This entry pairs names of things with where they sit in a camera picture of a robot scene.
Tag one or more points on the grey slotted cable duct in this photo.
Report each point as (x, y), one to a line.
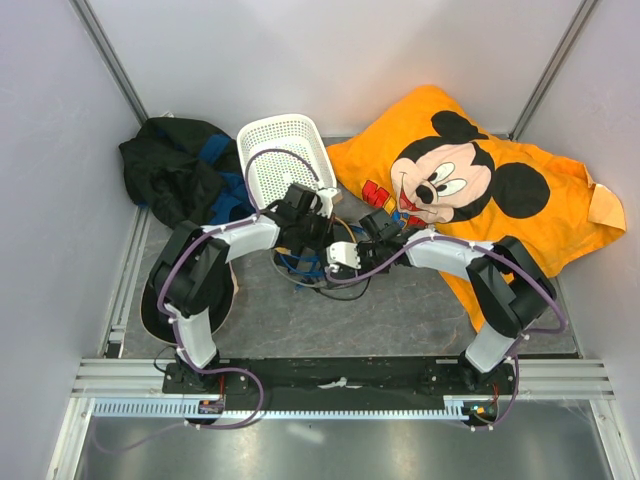
(197, 409)

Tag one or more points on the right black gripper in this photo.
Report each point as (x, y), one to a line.
(362, 247)

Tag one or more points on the black blue jacket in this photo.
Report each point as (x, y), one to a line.
(185, 170)

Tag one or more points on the black round hat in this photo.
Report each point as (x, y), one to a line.
(157, 324)

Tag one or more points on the orange Mickey Mouse pillowcase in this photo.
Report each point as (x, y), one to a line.
(427, 163)

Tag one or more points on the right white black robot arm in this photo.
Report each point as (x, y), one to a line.
(508, 285)

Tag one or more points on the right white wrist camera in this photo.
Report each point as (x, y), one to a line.
(343, 254)

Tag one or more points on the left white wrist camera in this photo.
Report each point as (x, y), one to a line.
(328, 198)

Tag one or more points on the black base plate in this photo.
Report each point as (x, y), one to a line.
(342, 381)

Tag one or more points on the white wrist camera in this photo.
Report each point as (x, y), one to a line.
(343, 254)
(328, 198)

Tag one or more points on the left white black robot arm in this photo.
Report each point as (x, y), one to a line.
(192, 282)

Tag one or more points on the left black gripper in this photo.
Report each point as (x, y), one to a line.
(327, 233)

